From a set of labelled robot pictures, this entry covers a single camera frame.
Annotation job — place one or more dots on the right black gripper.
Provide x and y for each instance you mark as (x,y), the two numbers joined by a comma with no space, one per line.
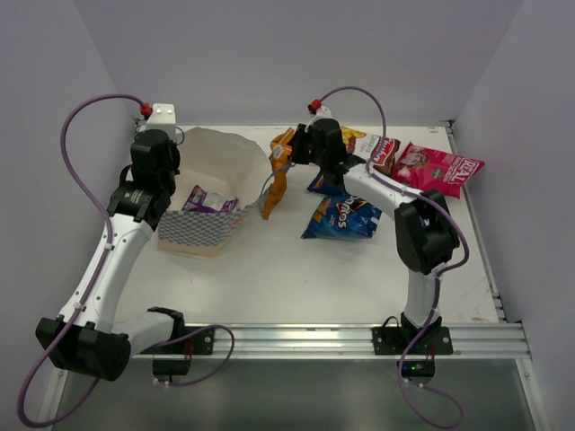
(298,136)

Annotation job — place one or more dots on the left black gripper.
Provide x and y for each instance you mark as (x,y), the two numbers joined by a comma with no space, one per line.
(153,136)

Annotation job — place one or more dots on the brown cassava chips bag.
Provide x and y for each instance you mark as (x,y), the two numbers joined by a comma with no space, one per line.
(372,147)

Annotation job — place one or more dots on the orange snack packet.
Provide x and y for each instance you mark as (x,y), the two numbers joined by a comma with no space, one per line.
(280,161)

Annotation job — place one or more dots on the dark blue chip bag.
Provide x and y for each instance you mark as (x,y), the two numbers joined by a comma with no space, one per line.
(321,186)

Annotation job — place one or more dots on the purple snack packet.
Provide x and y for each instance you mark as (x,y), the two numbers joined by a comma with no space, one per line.
(206,202)

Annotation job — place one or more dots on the blue Doritos chip bag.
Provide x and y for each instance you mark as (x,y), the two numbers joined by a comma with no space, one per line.
(344,217)

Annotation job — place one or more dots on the blue patterned paper bag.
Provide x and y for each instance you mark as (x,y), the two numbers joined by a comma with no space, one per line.
(230,161)

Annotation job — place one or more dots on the pink Real snack packet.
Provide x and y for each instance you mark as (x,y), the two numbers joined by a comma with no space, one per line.
(427,169)

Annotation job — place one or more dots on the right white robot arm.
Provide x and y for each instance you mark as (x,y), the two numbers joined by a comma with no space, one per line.
(426,234)

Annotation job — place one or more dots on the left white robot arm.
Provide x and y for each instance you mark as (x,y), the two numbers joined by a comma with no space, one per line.
(85,337)

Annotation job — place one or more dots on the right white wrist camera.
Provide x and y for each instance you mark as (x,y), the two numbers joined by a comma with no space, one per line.
(317,111)

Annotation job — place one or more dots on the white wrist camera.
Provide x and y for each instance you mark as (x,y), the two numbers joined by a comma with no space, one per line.
(317,111)
(163,117)

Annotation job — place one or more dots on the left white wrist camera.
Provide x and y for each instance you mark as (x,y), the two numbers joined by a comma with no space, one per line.
(163,117)

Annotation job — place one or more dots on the left black base bracket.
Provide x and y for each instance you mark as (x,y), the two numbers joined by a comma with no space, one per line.
(176,360)

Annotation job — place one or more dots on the black base bracket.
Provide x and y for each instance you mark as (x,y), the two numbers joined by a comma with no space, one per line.
(176,360)
(393,336)

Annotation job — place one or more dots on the right black base bracket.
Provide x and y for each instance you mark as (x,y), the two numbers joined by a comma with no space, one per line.
(393,336)

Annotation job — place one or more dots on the aluminium mounting rail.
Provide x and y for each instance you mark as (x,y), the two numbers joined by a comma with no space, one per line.
(360,342)

